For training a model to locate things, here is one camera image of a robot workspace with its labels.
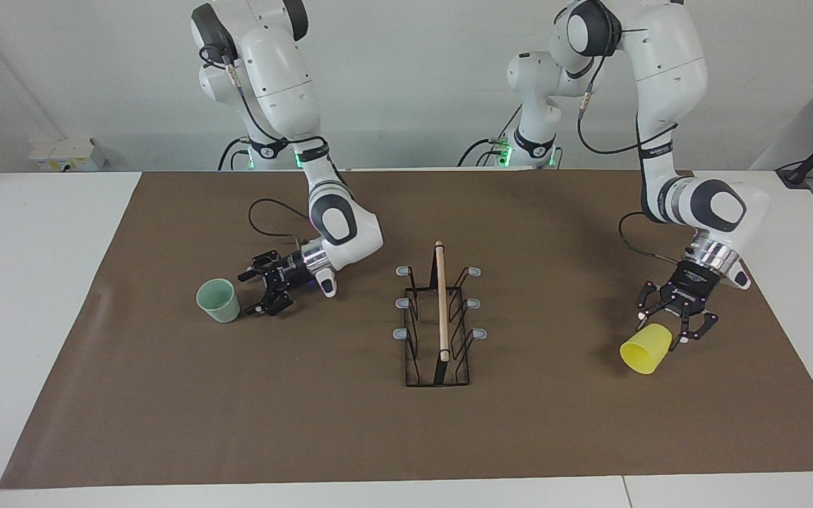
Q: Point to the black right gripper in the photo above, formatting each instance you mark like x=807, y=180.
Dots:
x=288, y=269

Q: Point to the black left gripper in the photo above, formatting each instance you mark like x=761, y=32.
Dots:
x=692, y=286

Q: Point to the yellow plastic cup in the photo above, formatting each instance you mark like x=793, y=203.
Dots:
x=645, y=351

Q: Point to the pale green plastic cup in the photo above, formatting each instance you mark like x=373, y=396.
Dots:
x=221, y=307

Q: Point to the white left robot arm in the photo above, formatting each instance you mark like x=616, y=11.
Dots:
x=667, y=63

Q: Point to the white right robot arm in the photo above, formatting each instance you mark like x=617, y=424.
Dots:
x=279, y=70

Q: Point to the brown table mat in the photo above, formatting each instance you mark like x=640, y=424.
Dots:
x=308, y=395

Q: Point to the white power strip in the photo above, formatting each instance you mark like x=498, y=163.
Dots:
x=61, y=155

